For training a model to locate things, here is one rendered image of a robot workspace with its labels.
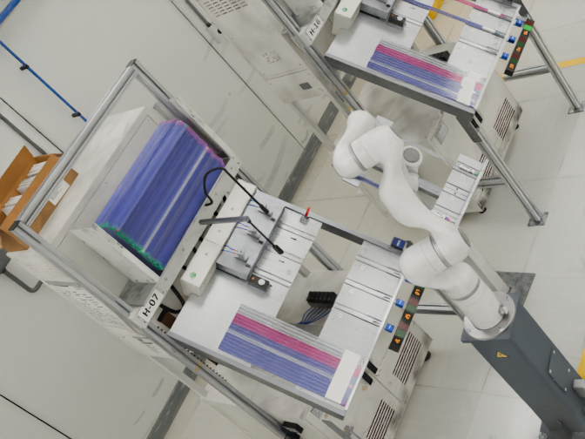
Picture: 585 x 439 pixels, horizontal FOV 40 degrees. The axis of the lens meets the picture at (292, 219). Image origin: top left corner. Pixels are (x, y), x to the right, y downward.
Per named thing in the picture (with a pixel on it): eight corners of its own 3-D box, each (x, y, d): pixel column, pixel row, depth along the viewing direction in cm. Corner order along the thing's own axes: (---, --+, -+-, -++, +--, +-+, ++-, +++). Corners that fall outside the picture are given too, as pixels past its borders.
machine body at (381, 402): (440, 346, 371) (366, 269, 339) (385, 487, 340) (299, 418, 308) (339, 337, 418) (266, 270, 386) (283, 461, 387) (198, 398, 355)
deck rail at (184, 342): (345, 415, 286) (346, 411, 280) (343, 421, 285) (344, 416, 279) (171, 335, 298) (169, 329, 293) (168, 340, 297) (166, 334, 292)
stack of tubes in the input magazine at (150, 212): (226, 163, 307) (180, 116, 293) (162, 271, 285) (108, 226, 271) (207, 165, 316) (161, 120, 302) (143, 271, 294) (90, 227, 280)
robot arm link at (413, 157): (413, 184, 292) (412, 161, 296) (424, 168, 280) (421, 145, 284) (392, 183, 291) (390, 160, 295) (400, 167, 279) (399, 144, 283)
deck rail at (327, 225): (411, 261, 316) (413, 254, 310) (409, 266, 315) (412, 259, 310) (250, 194, 328) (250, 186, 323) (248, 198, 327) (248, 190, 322)
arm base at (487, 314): (521, 291, 268) (494, 259, 259) (509, 339, 258) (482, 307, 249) (471, 294, 281) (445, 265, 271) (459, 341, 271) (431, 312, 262)
